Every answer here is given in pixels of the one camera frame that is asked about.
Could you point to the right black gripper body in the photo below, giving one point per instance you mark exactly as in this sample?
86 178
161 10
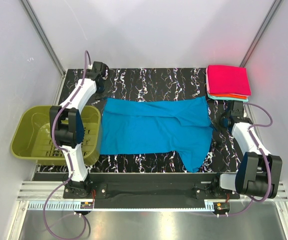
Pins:
222 119

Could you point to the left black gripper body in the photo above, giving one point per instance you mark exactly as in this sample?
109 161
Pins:
101 90

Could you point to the blue t shirt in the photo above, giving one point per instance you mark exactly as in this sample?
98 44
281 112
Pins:
157 127

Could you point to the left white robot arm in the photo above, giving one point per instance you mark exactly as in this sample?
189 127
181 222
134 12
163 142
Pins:
67 130

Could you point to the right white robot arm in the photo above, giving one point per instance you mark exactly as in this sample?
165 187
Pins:
259 173

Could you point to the black marble pattern mat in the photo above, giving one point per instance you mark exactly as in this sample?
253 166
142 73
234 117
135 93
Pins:
163 84

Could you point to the folded teal t shirt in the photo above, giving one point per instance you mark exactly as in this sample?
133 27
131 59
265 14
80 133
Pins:
220 98

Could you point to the folded orange t shirt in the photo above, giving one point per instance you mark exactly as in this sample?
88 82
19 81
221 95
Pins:
228 96

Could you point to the folded pink t shirt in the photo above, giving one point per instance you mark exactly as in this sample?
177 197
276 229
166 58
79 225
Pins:
227 80

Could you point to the olive green plastic basket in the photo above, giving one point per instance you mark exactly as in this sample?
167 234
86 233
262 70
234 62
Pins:
32 139

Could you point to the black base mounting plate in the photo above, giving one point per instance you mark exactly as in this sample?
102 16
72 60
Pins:
148 192

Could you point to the left aluminium corner post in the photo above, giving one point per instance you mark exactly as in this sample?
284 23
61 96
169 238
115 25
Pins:
42 35

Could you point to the aluminium corner post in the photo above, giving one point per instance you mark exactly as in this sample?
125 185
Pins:
261 31
42 35

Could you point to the right aluminium corner post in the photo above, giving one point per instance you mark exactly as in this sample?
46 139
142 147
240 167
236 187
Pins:
261 31

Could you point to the aluminium rail frame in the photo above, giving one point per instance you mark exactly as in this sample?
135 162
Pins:
234 219

